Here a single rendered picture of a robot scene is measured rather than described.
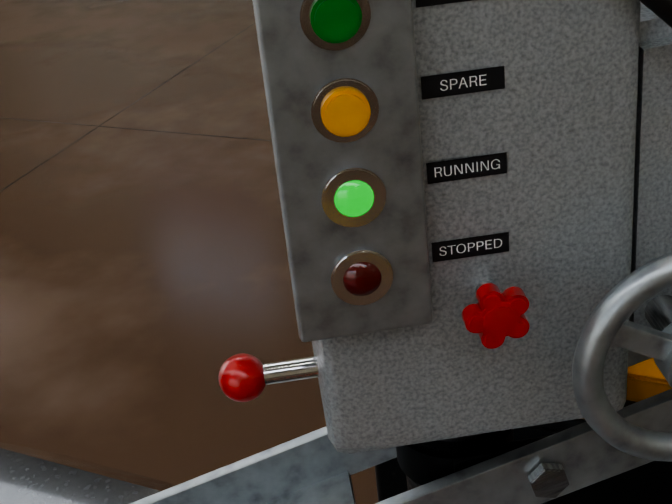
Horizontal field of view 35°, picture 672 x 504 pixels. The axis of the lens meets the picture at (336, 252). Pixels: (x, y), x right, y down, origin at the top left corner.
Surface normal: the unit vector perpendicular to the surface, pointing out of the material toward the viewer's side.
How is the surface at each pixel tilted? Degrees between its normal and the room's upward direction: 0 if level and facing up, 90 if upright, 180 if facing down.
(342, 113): 90
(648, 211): 90
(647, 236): 90
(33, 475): 0
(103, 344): 0
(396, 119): 90
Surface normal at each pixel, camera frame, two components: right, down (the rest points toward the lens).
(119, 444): -0.10, -0.87
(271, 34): 0.11, 0.47
